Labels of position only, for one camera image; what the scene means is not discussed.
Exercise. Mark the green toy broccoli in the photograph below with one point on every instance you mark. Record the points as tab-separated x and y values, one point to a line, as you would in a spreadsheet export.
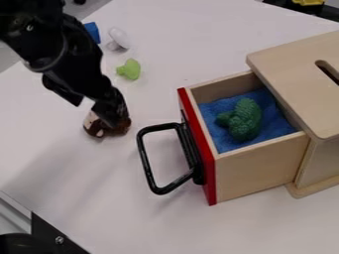
245	120

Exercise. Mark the cabinet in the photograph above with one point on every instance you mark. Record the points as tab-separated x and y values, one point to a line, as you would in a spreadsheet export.
291	72

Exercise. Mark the drawer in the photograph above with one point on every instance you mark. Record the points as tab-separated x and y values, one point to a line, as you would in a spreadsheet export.
256	165

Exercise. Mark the white toy mushroom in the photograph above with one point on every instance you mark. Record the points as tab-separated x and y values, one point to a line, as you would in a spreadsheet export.
119	38

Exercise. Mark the blue block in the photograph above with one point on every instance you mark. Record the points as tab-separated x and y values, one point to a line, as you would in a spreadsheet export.
93	31

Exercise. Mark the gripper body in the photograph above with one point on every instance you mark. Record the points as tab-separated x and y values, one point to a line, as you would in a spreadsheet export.
81	82

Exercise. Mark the light green toy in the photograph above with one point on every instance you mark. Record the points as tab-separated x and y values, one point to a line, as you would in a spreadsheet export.
130	69

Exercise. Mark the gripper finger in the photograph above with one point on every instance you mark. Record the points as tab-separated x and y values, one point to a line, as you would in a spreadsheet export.
112	107

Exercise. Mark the brown plush monkey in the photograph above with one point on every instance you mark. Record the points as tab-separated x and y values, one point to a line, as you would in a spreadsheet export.
95	127

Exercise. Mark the blue cloth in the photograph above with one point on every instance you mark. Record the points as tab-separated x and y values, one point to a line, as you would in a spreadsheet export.
276	124

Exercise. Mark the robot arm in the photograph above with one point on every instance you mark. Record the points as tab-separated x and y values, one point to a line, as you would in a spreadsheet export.
42	29

